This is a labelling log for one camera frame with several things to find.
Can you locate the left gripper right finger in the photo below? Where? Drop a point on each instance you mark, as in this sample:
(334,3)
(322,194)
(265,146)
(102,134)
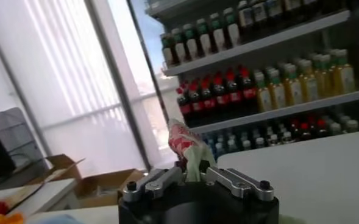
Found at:
(243,185)

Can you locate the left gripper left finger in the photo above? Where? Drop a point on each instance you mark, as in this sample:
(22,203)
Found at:
(151,184)

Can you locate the green t-shirt red print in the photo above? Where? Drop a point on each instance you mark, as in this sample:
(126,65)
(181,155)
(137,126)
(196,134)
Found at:
(194,158)

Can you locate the brown cardboard box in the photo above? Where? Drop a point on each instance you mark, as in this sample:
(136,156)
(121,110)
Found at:
(106,188)

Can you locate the cola bottle red cap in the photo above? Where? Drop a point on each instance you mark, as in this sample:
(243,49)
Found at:
(184,108)
(235,95)
(222,99)
(209,103)
(197,105)
(249,92)

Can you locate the yellow juice bottle green label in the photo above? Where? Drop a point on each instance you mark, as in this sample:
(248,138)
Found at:
(308,85)
(324,80)
(277,92)
(264,97)
(345,77)
(293,89)

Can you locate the plain white side table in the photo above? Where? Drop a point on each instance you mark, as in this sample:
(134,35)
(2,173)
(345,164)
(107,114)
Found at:
(51,194)

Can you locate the wide grey window mullion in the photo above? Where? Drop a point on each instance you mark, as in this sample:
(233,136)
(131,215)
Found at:
(119,85)

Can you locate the dark tea bottle green cap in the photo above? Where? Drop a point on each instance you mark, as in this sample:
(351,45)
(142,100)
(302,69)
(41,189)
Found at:
(192,45)
(168,54)
(219,36)
(180,50)
(233,32)
(205,41)

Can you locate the grey metal shelf unit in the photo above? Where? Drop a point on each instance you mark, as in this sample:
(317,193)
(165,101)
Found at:
(258,44)

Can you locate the grey metal rack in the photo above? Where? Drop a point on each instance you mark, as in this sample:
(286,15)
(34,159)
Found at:
(20,128)

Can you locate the orange small object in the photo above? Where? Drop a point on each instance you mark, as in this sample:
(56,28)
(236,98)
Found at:
(5,219)

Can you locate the dark drink bottle blue label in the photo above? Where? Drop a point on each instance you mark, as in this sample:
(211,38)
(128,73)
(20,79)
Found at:
(292,4)
(260,13)
(246,18)
(274,9)

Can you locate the thin black window post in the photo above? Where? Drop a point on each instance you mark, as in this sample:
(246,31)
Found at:
(147,61)

